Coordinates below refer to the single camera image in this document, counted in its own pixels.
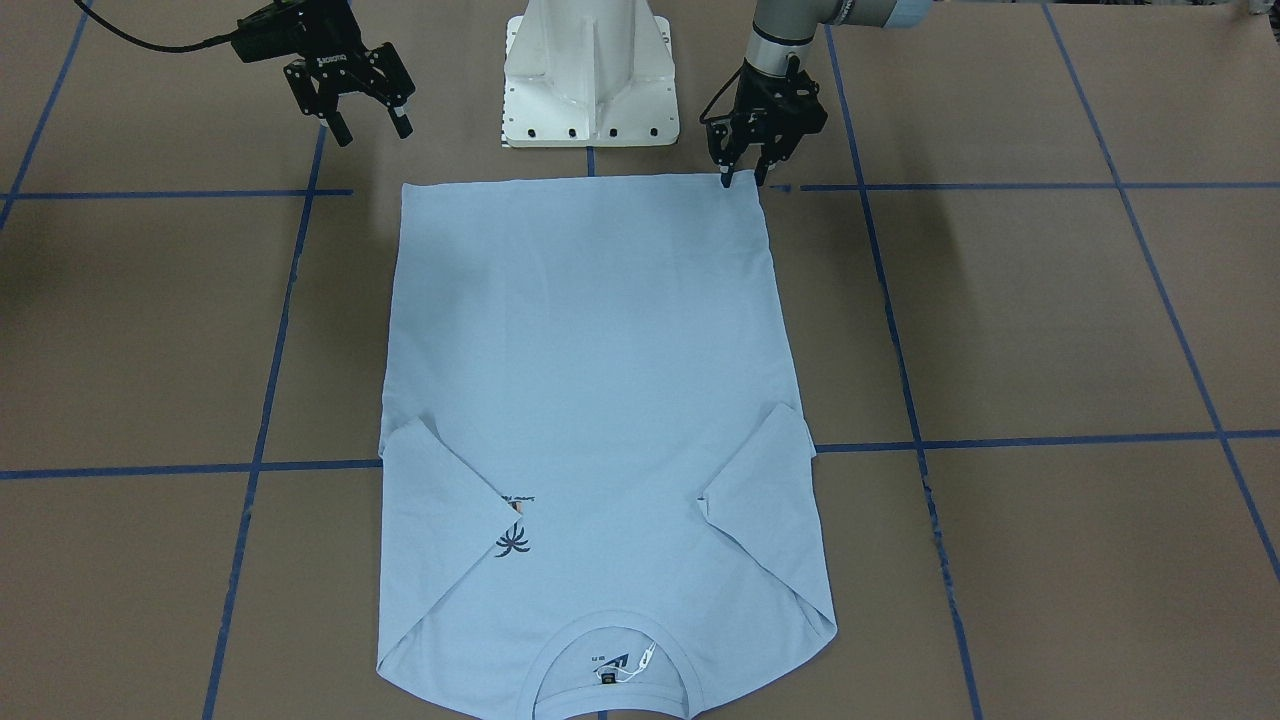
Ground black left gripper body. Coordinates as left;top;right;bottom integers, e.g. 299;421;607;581
704;61;828;161

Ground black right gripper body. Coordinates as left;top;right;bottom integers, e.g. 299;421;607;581
232;1;416;117

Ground light blue t-shirt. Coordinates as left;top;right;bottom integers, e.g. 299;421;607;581
375;170;838;719

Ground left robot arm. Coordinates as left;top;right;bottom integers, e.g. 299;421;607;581
699;1;933;190

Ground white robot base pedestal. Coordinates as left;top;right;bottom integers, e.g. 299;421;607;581
500;1;681;149

